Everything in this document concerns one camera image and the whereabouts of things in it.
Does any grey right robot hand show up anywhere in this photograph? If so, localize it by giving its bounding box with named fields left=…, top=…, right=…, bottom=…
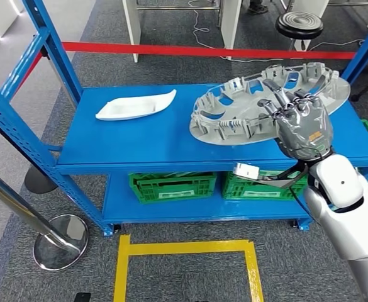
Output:
left=257, top=79, right=334, bottom=161

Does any grey plastic wheel hubcap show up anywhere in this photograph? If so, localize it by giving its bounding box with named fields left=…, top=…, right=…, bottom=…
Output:
left=189, top=61, right=351, bottom=147

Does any blue metal shelf rack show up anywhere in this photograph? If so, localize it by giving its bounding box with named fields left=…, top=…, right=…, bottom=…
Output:
left=0, top=0, right=368, bottom=238

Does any white plastic trim part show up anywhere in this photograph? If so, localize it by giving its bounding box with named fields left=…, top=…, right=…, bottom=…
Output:
left=96, top=89, right=177, bottom=121

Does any clear plastic hand wrap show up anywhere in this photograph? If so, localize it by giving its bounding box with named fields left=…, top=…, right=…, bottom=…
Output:
left=276, top=98, right=334, bottom=161

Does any black round stool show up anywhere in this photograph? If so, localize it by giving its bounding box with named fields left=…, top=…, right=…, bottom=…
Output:
left=275, top=11, right=324, bottom=52

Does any person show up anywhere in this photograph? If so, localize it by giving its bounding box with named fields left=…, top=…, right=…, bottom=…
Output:
left=247, top=0, right=269, bottom=15

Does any long red barrier belt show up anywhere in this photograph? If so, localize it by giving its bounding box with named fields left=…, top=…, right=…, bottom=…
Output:
left=61, top=40, right=368, bottom=61

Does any chrome stanchion with shiny base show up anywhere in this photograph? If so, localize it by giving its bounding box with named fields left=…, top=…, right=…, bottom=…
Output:
left=0, top=162, right=89, bottom=272

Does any stanchion with dark base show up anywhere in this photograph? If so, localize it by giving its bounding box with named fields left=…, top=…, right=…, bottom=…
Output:
left=23, top=54, right=69, bottom=196

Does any short red barrier belt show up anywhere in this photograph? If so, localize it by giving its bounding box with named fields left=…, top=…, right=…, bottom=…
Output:
left=0, top=52, right=43, bottom=140

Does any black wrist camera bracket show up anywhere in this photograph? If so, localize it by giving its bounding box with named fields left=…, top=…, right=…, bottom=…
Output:
left=259, top=160, right=310, bottom=189

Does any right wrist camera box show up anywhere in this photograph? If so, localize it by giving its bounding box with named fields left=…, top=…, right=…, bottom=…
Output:
left=233, top=162, right=261, bottom=181

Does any white power strip cable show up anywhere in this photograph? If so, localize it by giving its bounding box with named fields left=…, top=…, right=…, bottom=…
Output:
left=309, top=38, right=365, bottom=53

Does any white floor cable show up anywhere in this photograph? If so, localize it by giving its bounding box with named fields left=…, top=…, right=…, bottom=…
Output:
left=188, top=0, right=283, bottom=64

